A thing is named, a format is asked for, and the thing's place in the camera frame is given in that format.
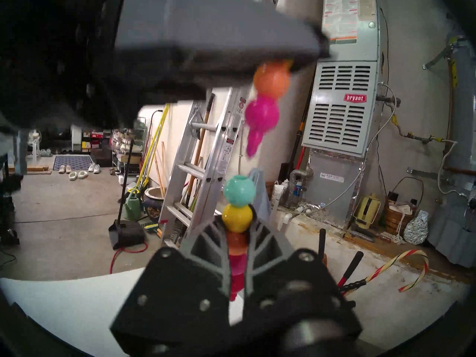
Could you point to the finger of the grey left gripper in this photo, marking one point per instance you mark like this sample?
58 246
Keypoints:
223 32

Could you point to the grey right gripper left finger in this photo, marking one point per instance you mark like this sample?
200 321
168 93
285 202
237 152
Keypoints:
223 263

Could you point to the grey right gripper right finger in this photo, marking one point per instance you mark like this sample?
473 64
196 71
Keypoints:
251 263

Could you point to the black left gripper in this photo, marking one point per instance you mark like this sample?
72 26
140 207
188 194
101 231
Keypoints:
55 55

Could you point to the teal-ended bead marker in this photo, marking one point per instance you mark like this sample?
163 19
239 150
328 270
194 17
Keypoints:
238 190

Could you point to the yellow-ended marker piece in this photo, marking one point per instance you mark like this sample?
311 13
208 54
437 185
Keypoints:
262 114

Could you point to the white pvc pipe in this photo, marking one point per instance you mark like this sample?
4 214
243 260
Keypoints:
286 218

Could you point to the blue grey towel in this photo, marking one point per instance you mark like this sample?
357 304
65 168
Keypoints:
262 200

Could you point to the red bolt cutter black grips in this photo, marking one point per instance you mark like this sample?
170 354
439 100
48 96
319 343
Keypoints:
322 244

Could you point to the green yellow scrub brush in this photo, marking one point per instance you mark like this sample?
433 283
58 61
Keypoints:
150 226

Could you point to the white standing fan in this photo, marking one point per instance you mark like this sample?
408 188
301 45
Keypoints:
34 136

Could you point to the blue label spray can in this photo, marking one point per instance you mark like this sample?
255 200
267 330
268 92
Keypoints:
297 192

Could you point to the dark ceramic pot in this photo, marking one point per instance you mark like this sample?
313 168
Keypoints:
152 203

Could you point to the green watering can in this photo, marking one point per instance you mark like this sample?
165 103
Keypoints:
132 209

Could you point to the blue patterned rug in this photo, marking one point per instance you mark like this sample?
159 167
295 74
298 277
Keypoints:
72 163

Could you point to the aluminium extension ladder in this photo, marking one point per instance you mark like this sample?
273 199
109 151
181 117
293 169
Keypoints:
227 144

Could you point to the dark flat tool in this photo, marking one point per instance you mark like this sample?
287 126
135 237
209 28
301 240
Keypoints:
360 233

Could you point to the white slipper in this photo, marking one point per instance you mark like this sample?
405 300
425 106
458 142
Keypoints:
82 174
73 176

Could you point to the grey Bryant furnace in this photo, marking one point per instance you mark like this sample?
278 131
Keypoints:
346 129

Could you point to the red white candy cane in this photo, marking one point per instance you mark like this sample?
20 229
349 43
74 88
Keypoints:
412 252

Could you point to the foil wrapped bundle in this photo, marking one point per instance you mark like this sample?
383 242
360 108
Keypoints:
416 230

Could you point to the gas pipe with yellow valves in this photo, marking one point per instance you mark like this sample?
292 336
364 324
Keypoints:
416 138

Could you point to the grey water heater tank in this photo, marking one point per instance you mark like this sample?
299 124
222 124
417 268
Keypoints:
465 137

